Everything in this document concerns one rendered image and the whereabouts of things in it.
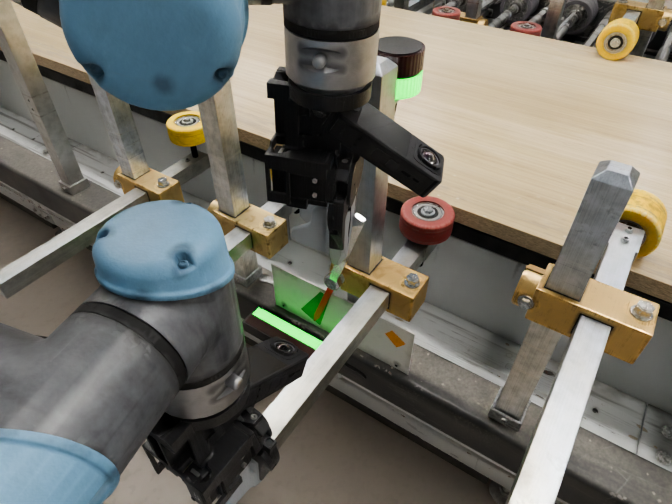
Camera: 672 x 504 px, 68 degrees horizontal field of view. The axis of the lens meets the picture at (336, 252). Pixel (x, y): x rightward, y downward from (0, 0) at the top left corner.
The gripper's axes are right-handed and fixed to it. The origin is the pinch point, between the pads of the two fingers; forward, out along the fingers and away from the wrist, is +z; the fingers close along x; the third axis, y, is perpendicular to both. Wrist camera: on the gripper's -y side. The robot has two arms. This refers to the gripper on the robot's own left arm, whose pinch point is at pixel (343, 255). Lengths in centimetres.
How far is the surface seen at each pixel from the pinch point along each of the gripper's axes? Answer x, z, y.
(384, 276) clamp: -8.9, 11.1, -4.4
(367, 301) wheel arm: -4.8, 12.2, -2.8
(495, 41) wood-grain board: -94, 7, -19
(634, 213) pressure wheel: -16.3, -0.6, -33.6
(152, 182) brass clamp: -26, 16, 41
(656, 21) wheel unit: -104, 1, -57
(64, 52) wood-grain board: -64, 11, 82
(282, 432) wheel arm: 15.2, 13.1, 2.8
